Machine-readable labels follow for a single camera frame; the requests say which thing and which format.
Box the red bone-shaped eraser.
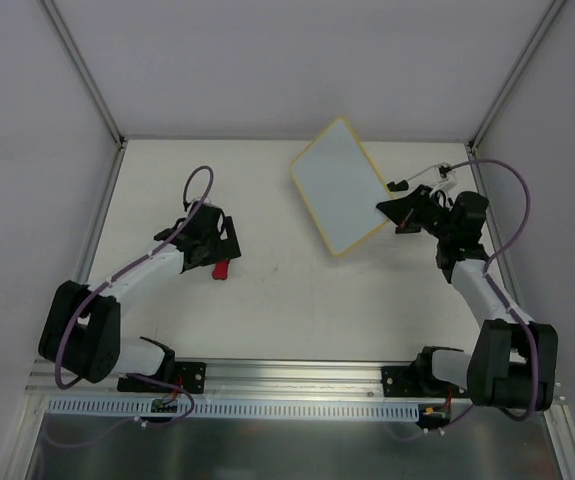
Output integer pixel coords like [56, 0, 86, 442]
[212, 260, 230, 281]

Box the yellow-framed whiteboard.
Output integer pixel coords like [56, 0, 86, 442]
[289, 117, 391, 256]

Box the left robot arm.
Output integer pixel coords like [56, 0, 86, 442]
[38, 204, 241, 392]

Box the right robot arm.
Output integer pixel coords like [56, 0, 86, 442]
[377, 185, 558, 419]

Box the left aluminium frame post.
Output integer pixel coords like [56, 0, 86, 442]
[38, 0, 125, 148]

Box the aluminium frame post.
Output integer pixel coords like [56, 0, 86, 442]
[38, 0, 125, 148]
[467, 0, 568, 151]

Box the aluminium mounting rail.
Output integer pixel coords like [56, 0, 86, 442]
[23, 359, 447, 402]

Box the white slotted cable duct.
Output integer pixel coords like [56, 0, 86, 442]
[46, 396, 420, 423]

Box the right aluminium frame post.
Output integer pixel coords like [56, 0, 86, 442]
[467, 0, 568, 151]

